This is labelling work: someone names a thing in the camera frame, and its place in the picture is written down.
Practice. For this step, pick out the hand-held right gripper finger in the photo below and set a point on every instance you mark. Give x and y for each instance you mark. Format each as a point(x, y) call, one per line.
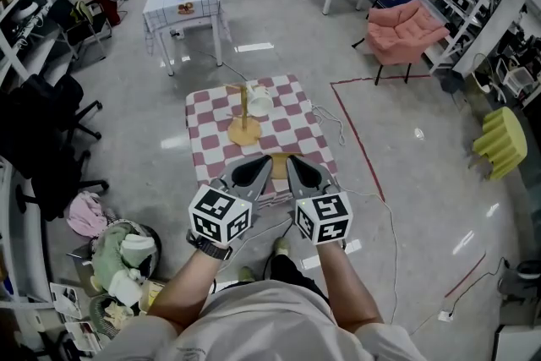
point(296, 182)
point(325, 177)

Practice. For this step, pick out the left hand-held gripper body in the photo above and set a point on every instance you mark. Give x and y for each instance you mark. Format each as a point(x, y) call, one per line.
point(217, 215)

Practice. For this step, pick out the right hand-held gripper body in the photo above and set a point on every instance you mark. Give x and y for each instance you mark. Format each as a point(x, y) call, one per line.
point(323, 217)

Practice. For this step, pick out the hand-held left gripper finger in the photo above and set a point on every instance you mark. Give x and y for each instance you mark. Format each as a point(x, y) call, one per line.
point(230, 173)
point(258, 186)

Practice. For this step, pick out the yellow plastic tray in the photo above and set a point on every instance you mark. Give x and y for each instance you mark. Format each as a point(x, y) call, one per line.
point(279, 167)

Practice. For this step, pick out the person's left forearm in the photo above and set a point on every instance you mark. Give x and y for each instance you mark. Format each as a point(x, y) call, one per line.
point(186, 287)

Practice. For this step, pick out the person's right forearm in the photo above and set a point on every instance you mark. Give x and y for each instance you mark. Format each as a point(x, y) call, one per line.
point(351, 287)

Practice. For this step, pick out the black wrist band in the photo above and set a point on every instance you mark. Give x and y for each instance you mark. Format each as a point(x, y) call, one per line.
point(211, 251)

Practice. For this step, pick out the wooden mug stand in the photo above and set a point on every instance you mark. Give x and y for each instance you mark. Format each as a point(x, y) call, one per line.
point(244, 133)

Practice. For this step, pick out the person's right shoe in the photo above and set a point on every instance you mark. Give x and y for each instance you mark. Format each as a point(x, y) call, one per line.
point(282, 246)

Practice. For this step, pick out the person's shoe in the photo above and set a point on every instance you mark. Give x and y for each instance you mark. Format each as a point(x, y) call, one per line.
point(247, 274)
point(282, 246)

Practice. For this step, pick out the pink checkered cloth table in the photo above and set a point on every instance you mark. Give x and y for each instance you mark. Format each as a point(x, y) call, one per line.
point(291, 127)

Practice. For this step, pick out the person's black trousers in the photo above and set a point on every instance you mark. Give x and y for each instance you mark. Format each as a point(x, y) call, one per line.
point(287, 270)

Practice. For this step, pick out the person's left shoe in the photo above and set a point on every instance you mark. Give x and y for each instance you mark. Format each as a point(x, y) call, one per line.
point(247, 274)

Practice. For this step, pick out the dark laundry basket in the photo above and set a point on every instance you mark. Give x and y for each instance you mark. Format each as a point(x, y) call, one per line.
point(154, 241)

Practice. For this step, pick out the white mug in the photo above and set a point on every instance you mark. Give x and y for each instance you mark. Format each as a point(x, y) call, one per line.
point(258, 101)

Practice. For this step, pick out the white cloth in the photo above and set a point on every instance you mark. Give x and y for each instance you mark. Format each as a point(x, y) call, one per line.
point(139, 249)

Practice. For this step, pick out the green cloth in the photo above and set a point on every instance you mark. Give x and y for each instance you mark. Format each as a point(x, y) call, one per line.
point(107, 253)

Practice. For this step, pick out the person's white shirt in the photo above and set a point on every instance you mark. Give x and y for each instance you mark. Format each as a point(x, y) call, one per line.
point(262, 329)

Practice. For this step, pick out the pink cloth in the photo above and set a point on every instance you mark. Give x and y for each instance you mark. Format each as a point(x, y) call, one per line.
point(84, 213)

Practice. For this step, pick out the small mesh basket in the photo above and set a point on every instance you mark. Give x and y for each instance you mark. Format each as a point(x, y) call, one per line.
point(105, 317)

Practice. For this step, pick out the white power adapter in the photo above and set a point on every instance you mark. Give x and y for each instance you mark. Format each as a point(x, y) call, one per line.
point(444, 315)

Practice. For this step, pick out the pink armchair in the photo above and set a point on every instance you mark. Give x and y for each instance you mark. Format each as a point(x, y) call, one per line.
point(401, 34)

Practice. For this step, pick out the round brown plate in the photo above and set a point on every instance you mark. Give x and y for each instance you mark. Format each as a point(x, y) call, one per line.
point(186, 8)

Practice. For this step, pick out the white storage bin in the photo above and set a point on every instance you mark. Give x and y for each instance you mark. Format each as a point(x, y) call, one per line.
point(65, 300)
point(84, 336)

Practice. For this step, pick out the yellow-green fluted stool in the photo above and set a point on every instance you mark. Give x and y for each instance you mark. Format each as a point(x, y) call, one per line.
point(503, 143)

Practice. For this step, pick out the white chair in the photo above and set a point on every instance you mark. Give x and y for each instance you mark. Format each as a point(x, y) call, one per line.
point(517, 76)

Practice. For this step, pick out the white wall shelf unit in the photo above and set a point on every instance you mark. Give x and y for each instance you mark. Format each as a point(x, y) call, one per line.
point(21, 21)

